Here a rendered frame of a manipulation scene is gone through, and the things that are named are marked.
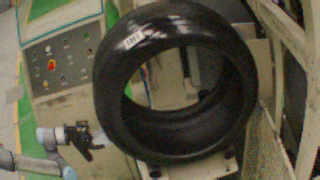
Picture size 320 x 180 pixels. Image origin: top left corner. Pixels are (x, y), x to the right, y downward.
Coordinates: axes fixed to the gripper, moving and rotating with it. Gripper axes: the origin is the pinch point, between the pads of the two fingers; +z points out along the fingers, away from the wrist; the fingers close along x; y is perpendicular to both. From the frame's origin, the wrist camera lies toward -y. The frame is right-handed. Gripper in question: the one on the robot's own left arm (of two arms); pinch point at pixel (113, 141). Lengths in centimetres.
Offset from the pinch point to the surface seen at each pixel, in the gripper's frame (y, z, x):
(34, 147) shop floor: -112, -81, 142
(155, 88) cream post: 3.9, 18.5, 26.4
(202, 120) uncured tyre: -3.6, 33.3, 13.4
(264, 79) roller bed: 7, 65, 20
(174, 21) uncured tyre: 45.0, 20.1, -8.4
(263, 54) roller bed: 20, 64, 20
